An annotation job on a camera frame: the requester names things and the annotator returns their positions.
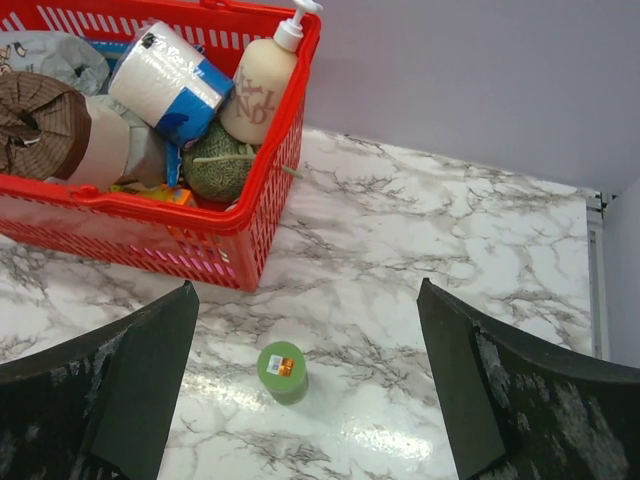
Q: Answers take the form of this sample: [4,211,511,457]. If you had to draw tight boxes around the red plastic shopping basket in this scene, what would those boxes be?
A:
[1,1,321,292]

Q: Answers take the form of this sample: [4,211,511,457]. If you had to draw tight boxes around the green round container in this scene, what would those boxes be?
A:
[257,341,309,405]

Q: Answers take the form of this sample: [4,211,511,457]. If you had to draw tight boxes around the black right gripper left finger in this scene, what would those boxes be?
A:
[1,282,199,479]

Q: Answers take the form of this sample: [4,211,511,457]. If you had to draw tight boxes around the orange small box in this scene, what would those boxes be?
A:
[109,182,197,207]

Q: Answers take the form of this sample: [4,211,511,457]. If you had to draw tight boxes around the grey cartoon snack bag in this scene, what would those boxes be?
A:
[1,30,110,96]

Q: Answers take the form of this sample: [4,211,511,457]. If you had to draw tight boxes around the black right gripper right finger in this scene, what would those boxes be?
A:
[417,279,639,479]

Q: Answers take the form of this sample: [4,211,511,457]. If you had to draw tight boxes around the green netted melon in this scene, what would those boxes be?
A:
[182,121,260,203]

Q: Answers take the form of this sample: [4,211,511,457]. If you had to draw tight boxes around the brown pleated paper package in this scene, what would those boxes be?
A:
[1,72,130,190]

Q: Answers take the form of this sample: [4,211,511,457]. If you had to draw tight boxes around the cream lotion pump bottle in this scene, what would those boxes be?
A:
[219,0,323,145]

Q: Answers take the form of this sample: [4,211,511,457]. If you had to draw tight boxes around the white toilet paper roll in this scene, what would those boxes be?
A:
[108,21,233,150]

